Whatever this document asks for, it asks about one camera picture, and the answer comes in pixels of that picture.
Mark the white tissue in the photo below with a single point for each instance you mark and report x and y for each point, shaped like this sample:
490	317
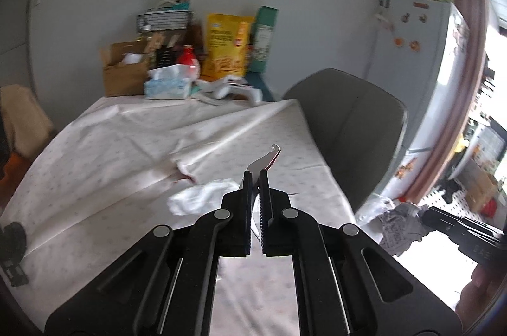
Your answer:
186	198

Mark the wire basket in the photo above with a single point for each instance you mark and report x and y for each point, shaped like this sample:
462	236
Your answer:
163	20

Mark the blue tissue box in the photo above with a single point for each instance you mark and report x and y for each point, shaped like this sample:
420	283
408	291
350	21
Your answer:
168	83

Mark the white handheld device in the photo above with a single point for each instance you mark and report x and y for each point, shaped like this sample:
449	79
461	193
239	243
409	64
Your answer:
227	88

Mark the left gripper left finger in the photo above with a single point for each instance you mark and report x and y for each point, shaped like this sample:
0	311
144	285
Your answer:
164	284

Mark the printed paper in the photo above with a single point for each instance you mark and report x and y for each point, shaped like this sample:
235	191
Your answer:
401	227

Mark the white dotted tablecloth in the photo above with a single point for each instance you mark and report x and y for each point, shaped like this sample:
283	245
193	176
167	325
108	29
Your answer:
103	182

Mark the red white bottle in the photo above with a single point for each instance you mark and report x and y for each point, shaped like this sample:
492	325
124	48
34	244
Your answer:
189	60

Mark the green tall box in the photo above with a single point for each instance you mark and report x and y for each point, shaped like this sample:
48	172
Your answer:
261	39

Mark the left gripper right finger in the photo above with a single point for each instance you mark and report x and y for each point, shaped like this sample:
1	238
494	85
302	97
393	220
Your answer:
345	283

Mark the brown cardboard box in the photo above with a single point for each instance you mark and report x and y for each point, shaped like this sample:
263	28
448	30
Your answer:
125	66

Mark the yellow snack bag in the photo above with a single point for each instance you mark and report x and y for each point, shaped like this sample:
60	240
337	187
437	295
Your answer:
226	41

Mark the white plastic wrapper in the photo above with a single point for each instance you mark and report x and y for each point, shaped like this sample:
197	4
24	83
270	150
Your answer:
263	161

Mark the person right hand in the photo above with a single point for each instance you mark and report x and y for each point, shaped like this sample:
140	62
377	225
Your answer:
475	296

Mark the tan chair with clothes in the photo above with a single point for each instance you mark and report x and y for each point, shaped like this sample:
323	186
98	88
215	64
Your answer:
27	128

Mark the light blue refrigerator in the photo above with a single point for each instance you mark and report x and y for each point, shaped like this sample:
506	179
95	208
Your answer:
416	44

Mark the clear plastic garbage bag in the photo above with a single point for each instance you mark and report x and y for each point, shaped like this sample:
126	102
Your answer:
374	206

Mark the grey chair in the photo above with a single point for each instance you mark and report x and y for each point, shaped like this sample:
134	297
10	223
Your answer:
357	126

